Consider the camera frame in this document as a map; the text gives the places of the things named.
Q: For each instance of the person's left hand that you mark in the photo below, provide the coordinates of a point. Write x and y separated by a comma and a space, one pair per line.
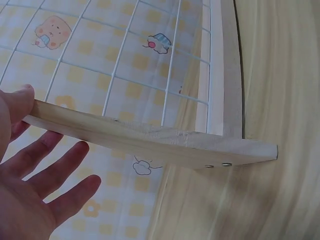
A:
17, 190

